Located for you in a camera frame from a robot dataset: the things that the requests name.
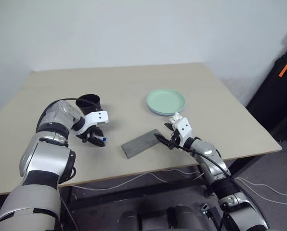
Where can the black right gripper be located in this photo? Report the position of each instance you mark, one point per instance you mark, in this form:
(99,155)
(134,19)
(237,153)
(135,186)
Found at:
(175,139)

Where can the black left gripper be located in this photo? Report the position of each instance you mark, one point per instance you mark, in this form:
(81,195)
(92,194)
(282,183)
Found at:
(85,136)

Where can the blue capped whiteboard marker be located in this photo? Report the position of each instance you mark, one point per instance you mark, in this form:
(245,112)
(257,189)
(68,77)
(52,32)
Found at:
(104,139)

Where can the white tissue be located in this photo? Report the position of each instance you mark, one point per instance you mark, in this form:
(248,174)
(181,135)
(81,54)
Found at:
(176,118)

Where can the grey glasses case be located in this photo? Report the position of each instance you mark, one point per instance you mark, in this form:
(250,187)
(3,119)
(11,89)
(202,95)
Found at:
(139,143)

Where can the green plastic plate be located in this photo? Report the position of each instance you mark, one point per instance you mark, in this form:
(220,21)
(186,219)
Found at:
(165,99)

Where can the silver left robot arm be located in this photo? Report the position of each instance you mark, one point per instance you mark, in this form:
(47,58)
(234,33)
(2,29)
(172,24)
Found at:
(44,156)

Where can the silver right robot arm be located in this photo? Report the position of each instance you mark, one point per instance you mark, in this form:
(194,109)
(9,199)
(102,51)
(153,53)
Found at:
(208,150)

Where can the blue plastic plate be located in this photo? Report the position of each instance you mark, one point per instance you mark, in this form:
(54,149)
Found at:
(161,114)

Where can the large black bag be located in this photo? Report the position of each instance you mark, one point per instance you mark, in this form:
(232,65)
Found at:
(278,96)

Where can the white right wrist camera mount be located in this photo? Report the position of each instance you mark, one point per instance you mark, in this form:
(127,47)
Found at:
(185,127)

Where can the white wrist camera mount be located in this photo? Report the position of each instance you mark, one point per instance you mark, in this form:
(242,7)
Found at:
(185,127)
(97,117)

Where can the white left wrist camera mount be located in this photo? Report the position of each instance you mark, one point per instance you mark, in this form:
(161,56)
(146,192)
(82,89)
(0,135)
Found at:
(97,117)

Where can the black metal table frame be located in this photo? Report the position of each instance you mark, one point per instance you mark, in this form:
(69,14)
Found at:
(138,192)

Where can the small silver bracket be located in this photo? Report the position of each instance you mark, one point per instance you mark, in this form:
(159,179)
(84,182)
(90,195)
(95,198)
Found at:
(204,208)

